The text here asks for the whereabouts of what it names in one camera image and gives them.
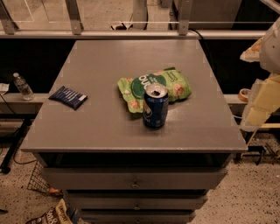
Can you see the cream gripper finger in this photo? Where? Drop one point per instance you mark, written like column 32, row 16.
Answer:
column 263, row 100
column 252, row 54

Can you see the blue pepsi can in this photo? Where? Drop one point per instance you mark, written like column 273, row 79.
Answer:
column 155, row 105

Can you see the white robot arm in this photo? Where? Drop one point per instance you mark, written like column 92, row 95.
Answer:
column 270, row 50

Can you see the roll of tape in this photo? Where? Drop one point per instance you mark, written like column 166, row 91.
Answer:
column 244, row 94

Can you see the green snack bag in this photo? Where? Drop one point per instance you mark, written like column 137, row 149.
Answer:
column 133, row 89

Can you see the grey drawer cabinet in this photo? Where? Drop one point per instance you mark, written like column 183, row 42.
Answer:
column 102, row 133

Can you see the dark blue snack packet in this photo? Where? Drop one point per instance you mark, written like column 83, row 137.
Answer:
column 68, row 97

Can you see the middle grey drawer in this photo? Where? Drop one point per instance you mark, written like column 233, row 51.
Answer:
column 136, row 200

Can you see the grey drawer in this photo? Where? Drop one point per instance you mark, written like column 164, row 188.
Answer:
column 137, row 217
column 136, row 200
column 144, row 178

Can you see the bottom grey drawer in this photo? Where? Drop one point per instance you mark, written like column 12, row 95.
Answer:
column 137, row 217

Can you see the top grey drawer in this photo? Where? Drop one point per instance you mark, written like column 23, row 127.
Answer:
column 144, row 178

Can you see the clear plastic water bottle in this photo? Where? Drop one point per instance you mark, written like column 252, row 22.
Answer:
column 23, row 87

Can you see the brown snack bag on floor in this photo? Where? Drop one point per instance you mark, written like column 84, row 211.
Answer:
column 56, row 215

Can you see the white paper sheet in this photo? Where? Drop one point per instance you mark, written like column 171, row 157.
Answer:
column 4, row 88

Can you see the yellow stand frame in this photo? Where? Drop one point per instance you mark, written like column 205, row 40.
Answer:
column 258, row 141

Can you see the wire mesh basket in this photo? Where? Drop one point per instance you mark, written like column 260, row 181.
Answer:
column 39, row 185

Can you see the metal railing frame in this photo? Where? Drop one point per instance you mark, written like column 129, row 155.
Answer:
column 144, row 19

